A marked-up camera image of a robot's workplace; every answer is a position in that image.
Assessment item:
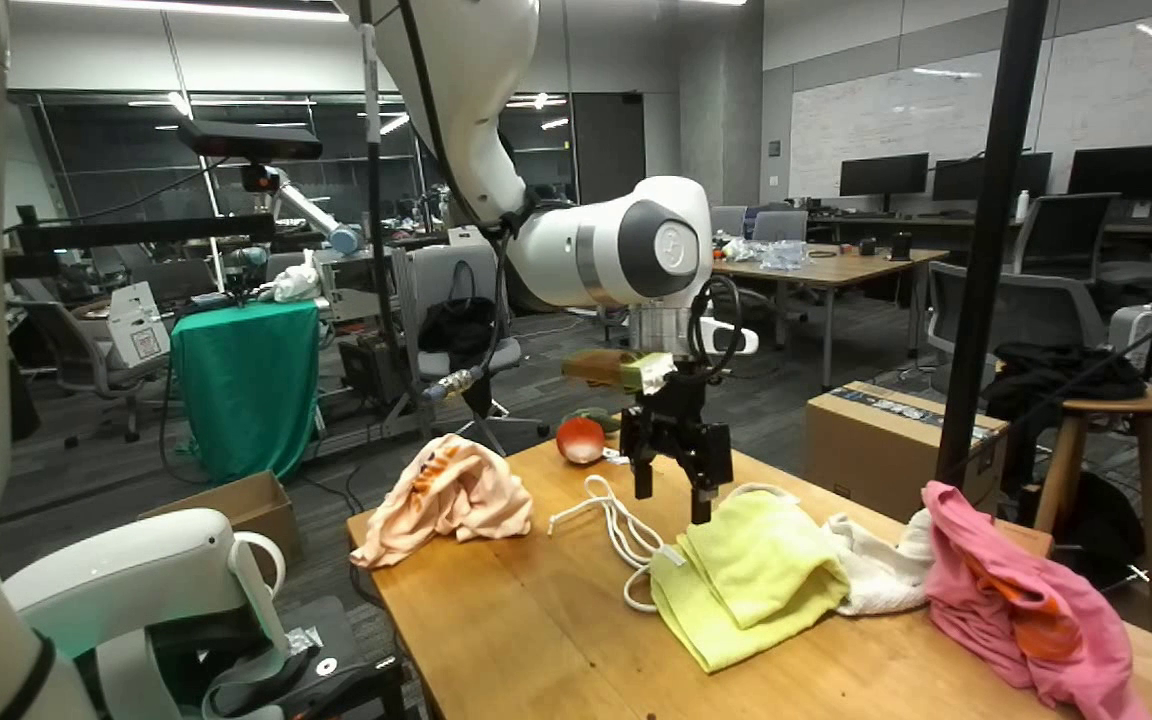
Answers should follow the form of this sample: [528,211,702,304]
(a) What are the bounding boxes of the peach shirt with orange print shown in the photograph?
[349,432,541,575]

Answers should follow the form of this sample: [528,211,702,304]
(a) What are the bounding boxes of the white drawstring cord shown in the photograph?
[545,472,675,615]

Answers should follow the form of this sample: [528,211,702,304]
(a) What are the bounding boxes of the red radish plush toy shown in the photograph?
[554,412,616,472]

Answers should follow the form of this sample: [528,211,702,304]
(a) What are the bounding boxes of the black jacket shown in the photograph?
[980,341,1147,432]

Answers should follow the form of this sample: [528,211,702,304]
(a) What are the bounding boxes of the white paper sign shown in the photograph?
[105,276,178,373]

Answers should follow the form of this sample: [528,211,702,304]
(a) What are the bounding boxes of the grey office chair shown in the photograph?
[389,241,532,444]

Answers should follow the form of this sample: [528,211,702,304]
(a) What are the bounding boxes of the small brown cardboard box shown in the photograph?
[147,472,304,575]

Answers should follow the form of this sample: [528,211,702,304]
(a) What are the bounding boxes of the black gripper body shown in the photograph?
[616,357,738,494]

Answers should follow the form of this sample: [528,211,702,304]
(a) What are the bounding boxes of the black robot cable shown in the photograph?
[356,0,754,404]

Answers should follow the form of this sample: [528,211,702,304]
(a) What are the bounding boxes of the yellow-green cloth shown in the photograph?
[647,486,855,675]

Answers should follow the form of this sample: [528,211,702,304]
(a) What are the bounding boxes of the wooden stool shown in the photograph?
[1034,384,1152,632]

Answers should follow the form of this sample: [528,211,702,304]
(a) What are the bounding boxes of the white cloth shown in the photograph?
[820,503,939,620]

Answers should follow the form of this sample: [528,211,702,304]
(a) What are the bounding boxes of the grey mesh chair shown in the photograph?
[929,257,1112,391]

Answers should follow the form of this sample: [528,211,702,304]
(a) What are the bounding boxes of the black computer monitor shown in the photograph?
[934,147,1055,205]
[838,154,934,205]
[1067,141,1152,205]

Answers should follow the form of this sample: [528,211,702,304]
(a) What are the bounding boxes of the wooden office desk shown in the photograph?
[710,241,954,391]

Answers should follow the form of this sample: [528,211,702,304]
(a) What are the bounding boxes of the black handbag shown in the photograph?
[416,257,507,376]

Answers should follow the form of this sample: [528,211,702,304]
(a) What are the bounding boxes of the black camera boom bar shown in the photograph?
[0,205,282,276]

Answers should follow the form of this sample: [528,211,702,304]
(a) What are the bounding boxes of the black vertical pole stand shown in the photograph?
[934,0,1052,494]

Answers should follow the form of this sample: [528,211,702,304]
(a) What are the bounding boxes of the black stereo camera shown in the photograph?
[182,118,329,195]

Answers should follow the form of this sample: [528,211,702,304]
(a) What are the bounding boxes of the cardboard box with printed tape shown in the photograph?
[798,376,1012,529]

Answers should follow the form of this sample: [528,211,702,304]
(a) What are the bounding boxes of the pink cloth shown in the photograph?
[915,478,1152,720]

